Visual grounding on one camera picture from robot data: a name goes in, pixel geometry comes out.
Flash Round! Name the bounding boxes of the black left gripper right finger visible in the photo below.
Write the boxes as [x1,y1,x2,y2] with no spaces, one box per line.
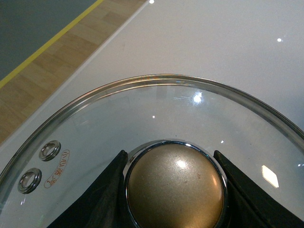
[214,150,304,228]

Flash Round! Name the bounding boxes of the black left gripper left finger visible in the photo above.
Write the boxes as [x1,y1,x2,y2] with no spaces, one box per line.
[49,150,130,228]

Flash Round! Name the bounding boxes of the glass pot lid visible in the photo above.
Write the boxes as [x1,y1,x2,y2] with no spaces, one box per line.
[0,75,304,228]

